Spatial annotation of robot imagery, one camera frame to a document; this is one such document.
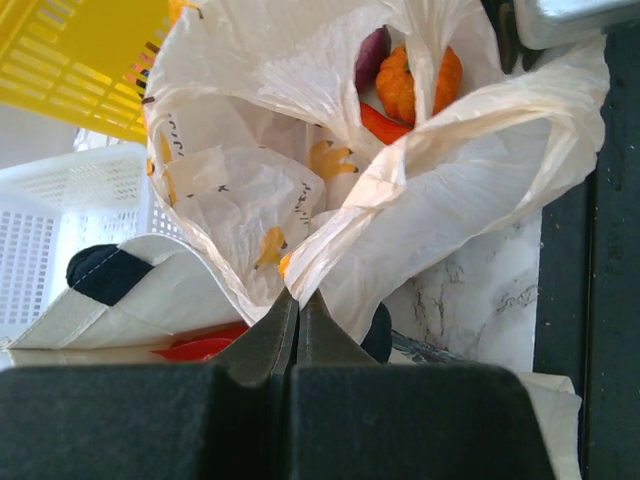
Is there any beige canvas tote bag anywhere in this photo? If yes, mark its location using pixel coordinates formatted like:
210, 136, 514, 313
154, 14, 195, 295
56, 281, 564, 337
1, 234, 581, 479

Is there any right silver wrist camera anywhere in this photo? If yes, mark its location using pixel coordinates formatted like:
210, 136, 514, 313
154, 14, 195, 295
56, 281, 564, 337
513, 0, 639, 50

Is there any orange toy carrot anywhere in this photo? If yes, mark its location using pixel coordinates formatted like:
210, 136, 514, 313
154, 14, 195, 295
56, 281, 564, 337
359, 101, 412, 145

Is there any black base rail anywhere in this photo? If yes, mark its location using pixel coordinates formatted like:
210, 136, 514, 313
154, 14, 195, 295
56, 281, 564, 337
533, 27, 639, 479

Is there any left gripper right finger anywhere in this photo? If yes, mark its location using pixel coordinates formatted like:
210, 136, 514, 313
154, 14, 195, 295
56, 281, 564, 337
298, 290, 378, 367

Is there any orange toy pumpkin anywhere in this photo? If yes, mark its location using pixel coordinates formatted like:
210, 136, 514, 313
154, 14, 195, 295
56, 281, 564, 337
375, 44, 463, 126

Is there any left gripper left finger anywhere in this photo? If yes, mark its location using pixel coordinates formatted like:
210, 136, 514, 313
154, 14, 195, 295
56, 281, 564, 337
217, 289, 299, 387

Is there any yellow shopping basket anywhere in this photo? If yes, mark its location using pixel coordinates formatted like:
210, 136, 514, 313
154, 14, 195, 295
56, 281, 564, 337
1, 0, 169, 143

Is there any white perforated plastic basket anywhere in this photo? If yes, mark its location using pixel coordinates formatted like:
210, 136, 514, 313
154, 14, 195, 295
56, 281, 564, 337
1, 144, 182, 342

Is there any peach plastic grocery bag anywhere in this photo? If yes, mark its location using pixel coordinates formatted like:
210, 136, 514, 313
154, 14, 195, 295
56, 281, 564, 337
145, 1, 610, 339

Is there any purple toy onion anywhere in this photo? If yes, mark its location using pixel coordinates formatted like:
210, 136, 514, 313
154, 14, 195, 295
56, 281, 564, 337
354, 25, 391, 93

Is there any red snack packet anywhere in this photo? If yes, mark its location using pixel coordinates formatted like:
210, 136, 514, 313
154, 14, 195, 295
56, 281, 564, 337
152, 323, 249, 362

